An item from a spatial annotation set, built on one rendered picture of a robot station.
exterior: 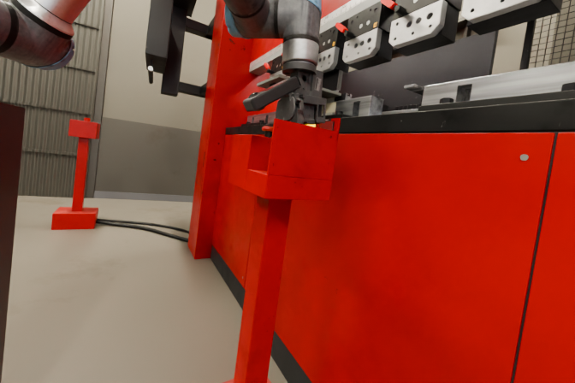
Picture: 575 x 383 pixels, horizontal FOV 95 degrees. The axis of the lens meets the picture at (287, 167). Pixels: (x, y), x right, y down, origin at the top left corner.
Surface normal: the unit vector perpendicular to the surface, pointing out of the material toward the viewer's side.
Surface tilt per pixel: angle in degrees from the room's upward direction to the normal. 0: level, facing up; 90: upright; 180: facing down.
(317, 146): 90
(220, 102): 90
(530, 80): 90
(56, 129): 90
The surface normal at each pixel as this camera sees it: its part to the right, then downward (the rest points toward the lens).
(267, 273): 0.53, 0.11
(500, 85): -0.85, -0.09
